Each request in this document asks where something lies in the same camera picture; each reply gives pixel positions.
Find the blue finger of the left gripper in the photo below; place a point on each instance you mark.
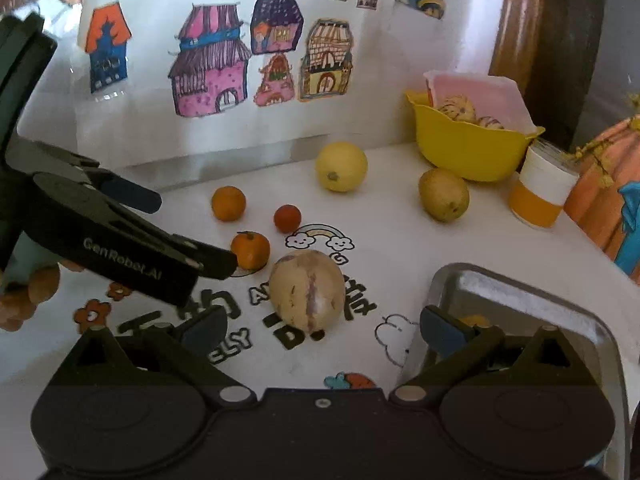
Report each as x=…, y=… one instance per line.
x=124, y=191

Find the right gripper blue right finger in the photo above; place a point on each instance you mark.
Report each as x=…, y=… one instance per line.
x=449, y=337

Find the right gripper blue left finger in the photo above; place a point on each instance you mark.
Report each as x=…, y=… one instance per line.
x=191, y=339

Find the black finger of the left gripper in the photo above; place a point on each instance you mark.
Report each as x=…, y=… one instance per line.
x=213, y=262

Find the small orange tangerine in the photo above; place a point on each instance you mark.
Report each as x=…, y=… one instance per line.
x=228, y=204
x=251, y=249

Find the small red fruit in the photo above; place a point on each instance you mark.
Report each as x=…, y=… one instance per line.
x=287, y=219

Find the pale striped pepino melon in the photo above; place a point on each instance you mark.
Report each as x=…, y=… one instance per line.
x=307, y=290

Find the person's left hand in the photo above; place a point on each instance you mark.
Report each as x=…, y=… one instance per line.
x=19, y=303

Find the orange striped pepino melon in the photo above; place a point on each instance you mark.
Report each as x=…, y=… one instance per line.
x=476, y=320

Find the metal baking tray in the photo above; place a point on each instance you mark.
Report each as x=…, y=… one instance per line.
x=550, y=403

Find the white printed table cloth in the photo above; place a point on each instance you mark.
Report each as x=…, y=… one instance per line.
x=389, y=250

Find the colourful houses drawing sheet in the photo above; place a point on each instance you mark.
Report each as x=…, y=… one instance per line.
x=138, y=81

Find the brown pear on table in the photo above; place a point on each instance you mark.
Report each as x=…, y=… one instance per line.
x=443, y=195

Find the yellow lemon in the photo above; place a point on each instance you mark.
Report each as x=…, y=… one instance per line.
x=341, y=167

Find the yellow plastic bowl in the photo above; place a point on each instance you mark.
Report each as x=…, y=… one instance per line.
x=472, y=152

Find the white and orange cup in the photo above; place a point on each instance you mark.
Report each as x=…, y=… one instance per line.
x=546, y=179

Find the orange dress lady painting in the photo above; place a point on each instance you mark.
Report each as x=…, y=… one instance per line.
x=610, y=216

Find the striped fruit in bowl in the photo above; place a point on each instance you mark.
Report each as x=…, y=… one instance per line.
x=458, y=108

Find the yellow flower sprig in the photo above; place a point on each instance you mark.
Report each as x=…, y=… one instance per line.
x=594, y=151

